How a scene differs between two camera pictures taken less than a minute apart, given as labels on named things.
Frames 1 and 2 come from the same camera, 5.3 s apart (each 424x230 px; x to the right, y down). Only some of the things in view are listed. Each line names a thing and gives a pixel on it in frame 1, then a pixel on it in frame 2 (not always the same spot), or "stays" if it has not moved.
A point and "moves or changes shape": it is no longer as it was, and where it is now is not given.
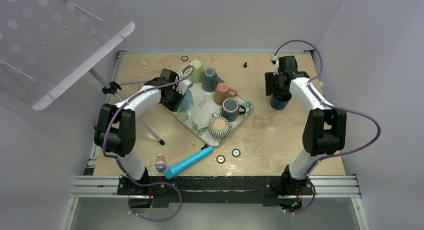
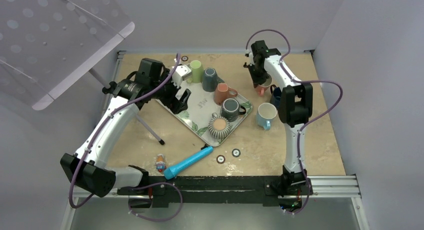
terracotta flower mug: [223, 91] stays
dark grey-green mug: [230, 109] stays
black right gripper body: [272, 82] -> [257, 74]
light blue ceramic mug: [187, 102] moves or changes shape
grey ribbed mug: [219, 127] stays
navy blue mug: [279, 102] stays
